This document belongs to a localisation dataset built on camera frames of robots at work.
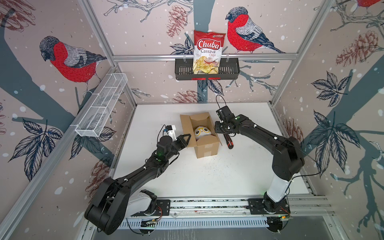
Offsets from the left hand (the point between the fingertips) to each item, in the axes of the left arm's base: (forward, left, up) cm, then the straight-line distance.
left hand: (192, 136), depth 79 cm
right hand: (+8, -14, -7) cm, 18 cm away
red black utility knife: (+7, -25, -18) cm, 31 cm away
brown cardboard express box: (-3, -9, -5) cm, 11 cm away
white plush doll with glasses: (+10, -5, -9) cm, 14 cm away
